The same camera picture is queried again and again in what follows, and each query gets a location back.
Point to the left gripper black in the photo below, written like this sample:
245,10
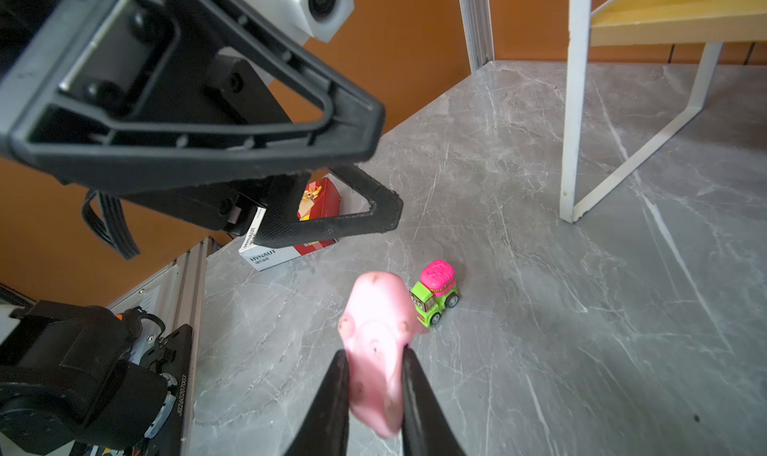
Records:
150,96

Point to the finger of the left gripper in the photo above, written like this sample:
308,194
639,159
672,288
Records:
361,205

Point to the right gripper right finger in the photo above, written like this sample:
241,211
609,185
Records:
425,430

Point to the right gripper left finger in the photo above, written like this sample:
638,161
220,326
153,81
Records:
325,429

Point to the pink pig toy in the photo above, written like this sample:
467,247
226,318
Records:
379,322

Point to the yellow wooden two-tier shelf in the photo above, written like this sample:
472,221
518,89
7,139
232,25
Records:
622,121

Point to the red white cardboard box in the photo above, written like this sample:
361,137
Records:
279,231

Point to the green truck pink tank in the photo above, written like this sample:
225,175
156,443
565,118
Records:
434,292

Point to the aluminium rail frame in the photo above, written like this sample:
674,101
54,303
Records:
174,295

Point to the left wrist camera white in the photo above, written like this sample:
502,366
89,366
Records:
303,20

